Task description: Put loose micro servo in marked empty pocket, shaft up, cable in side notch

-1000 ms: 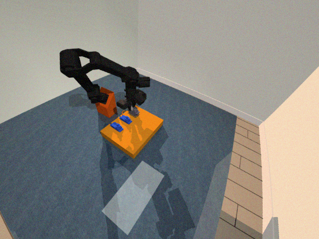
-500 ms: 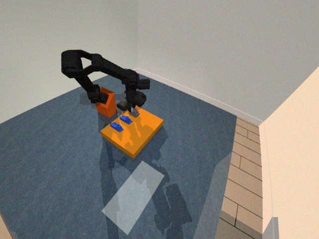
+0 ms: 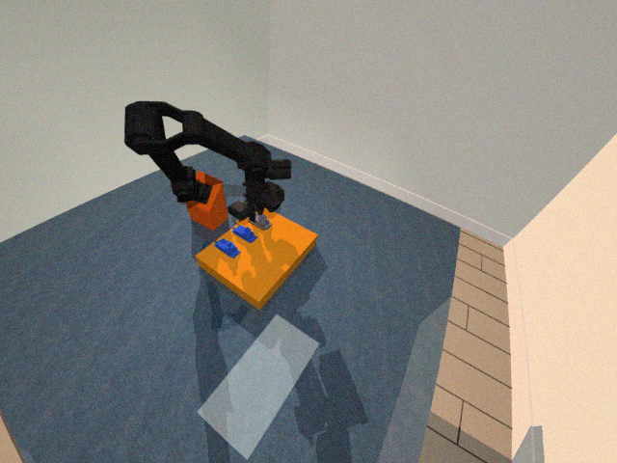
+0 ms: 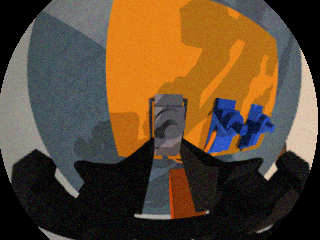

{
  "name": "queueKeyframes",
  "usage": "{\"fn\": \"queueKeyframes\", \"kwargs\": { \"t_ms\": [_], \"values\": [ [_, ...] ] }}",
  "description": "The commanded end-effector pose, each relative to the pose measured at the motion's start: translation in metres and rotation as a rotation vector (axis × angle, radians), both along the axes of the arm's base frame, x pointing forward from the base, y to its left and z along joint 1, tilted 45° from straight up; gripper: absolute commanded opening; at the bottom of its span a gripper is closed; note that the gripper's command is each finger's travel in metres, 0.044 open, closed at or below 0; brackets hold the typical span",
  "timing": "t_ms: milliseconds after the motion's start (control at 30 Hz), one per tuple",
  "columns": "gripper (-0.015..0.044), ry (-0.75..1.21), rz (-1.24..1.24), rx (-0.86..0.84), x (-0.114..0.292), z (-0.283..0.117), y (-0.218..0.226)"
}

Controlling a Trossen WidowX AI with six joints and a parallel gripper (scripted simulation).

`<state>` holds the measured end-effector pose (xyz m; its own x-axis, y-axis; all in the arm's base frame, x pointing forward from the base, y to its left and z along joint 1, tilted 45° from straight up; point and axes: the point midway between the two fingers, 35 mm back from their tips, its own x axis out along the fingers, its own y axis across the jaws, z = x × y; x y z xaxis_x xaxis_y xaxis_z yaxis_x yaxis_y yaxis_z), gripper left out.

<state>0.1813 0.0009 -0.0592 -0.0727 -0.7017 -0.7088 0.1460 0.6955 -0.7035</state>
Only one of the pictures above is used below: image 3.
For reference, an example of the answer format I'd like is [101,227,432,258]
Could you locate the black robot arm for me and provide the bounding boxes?
[124,100,291,212]

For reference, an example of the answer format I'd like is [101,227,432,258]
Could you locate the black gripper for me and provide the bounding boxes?
[228,180,280,222]

